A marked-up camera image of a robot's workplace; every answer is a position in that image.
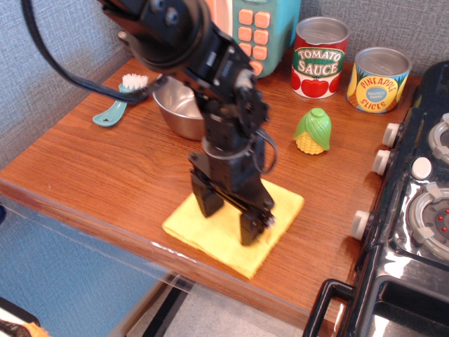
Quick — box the tomato sauce can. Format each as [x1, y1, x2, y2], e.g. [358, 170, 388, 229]
[290, 16, 349, 99]

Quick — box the toy corn cob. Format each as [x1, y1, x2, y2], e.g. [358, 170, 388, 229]
[293, 107, 332, 155]

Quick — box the pineapple slices can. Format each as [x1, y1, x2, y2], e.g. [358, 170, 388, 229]
[347, 47, 412, 114]

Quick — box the teal dish brush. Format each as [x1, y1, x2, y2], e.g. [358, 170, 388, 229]
[92, 74, 149, 127]

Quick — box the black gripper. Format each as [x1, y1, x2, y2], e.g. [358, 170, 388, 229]
[189, 140, 274, 246]

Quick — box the toy microwave teal white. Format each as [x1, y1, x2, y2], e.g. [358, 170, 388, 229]
[206, 0, 302, 78]

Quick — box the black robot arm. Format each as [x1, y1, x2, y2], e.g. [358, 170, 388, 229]
[102, 1, 274, 246]

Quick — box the black braided cable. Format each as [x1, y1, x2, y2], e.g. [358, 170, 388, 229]
[20, 0, 169, 105]

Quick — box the steel bowl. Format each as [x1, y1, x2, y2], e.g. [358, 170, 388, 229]
[152, 77, 205, 140]

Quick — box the black toy stove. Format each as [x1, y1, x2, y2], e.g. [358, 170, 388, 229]
[304, 61, 448, 336]

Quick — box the clear acrylic table guard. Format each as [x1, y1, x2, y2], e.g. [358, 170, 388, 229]
[1, 177, 309, 329]

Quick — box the yellow towel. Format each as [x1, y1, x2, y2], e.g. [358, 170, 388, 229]
[162, 180, 304, 279]

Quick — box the orange fuzzy object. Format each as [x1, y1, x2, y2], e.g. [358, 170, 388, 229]
[1, 320, 50, 337]

